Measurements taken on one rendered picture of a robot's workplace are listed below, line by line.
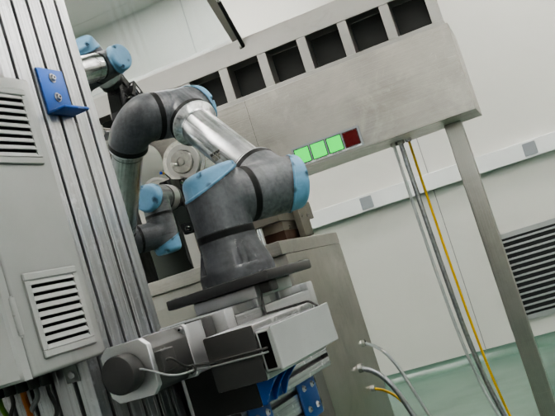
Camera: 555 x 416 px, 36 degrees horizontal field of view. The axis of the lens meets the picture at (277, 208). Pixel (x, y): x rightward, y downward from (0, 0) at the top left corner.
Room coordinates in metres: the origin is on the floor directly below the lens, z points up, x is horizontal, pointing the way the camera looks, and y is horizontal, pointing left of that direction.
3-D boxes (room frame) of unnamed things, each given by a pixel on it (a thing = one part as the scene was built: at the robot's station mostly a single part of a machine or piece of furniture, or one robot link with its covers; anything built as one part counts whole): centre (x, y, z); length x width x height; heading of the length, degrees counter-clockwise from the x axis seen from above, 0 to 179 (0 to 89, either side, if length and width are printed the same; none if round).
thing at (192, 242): (2.71, 0.29, 1.05); 0.06 x 0.05 x 0.31; 163
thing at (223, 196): (1.71, 0.11, 0.98); 0.13 x 0.12 x 0.14; 120
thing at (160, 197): (2.32, 0.31, 1.11); 0.11 x 0.08 x 0.09; 163
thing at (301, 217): (2.82, -0.07, 0.96); 0.10 x 0.03 x 0.11; 163
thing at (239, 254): (1.71, 0.11, 0.87); 0.15 x 0.15 x 0.10
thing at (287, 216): (2.84, 0.02, 1.00); 0.40 x 0.16 x 0.06; 163
